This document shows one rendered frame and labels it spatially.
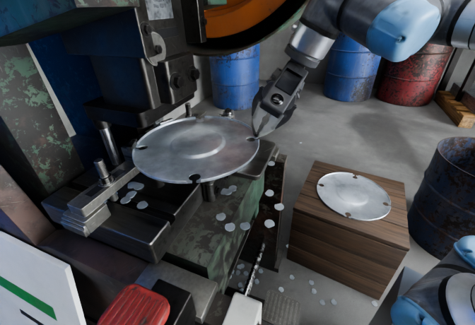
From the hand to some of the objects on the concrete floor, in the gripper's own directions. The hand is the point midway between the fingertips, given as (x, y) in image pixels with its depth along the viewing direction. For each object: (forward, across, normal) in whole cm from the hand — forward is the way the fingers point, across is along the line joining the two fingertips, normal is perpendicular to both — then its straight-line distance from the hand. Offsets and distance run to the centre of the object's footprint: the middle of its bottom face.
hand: (256, 133), depth 55 cm
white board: (+97, +19, +38) cm, 106 cm away
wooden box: (+58, -63, -38) cm, 94 cm away
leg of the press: (+89, +3, +32) cm, 95 cm away
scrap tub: (+35, -113, -62) cm, 133 cm away
